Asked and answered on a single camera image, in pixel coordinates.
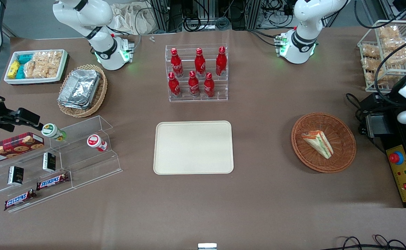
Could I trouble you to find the red cola bottle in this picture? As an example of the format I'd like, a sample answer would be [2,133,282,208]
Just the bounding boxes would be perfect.
[188,70,201,97]
[170,48,184,78]
[168,72,182,98]
[194,48,206,78]
[203,72,215,98]
[215,46,228,77]

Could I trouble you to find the clear acrylic step shelf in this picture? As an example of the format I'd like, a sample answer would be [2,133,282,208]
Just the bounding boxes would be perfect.
[0,115,123,213]

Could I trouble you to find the clear rice cracker bag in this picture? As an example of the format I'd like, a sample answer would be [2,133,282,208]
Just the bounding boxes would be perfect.
[23,59,48,79]
[33,51,63,78]

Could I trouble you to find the white rectangular snack bin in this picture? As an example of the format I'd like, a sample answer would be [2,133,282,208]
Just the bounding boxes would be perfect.
[3,49,69,85]

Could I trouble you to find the small black chocolate box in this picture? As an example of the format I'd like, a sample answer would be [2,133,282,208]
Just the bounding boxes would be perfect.
[7,166,25,185]
[42,152,57,173]

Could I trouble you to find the clear acrylic bottle rack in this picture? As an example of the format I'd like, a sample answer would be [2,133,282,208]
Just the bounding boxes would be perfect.
[164,44,229,102]

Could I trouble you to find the red tartan cookie box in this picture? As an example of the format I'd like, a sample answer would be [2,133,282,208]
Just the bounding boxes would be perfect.
[0,132,45,166]

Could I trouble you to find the aluminium foil tray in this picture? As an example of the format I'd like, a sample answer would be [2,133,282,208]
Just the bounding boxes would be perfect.
[58,97,93,110]
[59,68,101,106]

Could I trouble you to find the wrapped triangle sandwich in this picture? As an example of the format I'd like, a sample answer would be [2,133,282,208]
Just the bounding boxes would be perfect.
[301,130,335,160]

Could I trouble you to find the beige cloth bag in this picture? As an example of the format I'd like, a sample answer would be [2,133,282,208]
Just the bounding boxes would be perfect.
[111,2,159,35]

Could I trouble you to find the red lid yogurt cup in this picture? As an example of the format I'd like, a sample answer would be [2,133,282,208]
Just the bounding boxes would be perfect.
[86,134,108,152]

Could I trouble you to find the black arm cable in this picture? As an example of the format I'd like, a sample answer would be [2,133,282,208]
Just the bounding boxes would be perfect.
[374,32,406,106]

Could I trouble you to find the brown Snickers bar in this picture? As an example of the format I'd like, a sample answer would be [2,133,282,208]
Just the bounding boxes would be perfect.
[3,189,37,211]
[36,172,70,191]

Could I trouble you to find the aluminium equipment frame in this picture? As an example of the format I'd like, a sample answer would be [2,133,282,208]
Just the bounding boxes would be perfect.
[149,0,295,32]

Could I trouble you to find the black base cables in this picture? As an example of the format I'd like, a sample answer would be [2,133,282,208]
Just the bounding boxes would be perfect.
[247,27,284,48]

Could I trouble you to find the red emergency stop button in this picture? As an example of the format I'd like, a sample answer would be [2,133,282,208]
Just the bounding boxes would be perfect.
[389,151,404,165]

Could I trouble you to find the brown wicker round basket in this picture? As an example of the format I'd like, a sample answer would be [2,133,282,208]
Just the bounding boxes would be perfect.
[290,112,357,174]

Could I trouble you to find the yellow snack packet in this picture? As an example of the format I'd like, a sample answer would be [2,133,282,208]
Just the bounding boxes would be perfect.
[7,60,21,79]

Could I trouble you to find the beige plastic serving tray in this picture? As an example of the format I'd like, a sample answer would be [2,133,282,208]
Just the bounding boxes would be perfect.
[153,120,235,175]

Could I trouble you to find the black looped cable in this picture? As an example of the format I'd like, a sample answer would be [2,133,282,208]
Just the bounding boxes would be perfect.
[345,92,368,136]

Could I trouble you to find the coiled black cable bundle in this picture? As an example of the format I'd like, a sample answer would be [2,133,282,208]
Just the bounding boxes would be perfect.
[183,13,232,31]

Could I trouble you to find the white wire rack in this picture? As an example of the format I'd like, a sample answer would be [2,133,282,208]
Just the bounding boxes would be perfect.
[357,19,406,93]

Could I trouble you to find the black grey electronics box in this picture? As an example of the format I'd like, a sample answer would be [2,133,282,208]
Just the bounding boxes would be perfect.
[359,92,399,139]

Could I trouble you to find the light wicker oval basket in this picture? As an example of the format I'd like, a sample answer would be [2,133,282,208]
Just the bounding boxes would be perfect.
[57,64,108,118]

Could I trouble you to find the clear bagged fried snack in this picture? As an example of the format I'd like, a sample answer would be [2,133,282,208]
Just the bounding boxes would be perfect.
[361,57,388,85]
[378,25,400,39]
[381,36,406,66]
[361,43,381,60]

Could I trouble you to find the green lid yogurt cup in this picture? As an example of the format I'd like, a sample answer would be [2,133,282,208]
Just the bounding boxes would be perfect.
[41,123,67,142]

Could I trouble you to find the black floor cables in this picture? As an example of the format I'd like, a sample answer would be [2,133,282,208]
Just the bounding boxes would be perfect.
[330,234,406,250]

